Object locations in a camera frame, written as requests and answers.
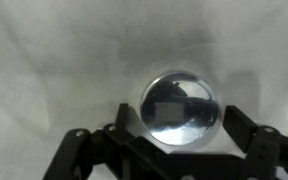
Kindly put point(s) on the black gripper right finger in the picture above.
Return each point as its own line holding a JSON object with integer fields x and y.
{"x": 240, "y": 126}

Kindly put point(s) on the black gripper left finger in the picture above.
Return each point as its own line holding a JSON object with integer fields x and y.
{"x": 122, "y": 116}

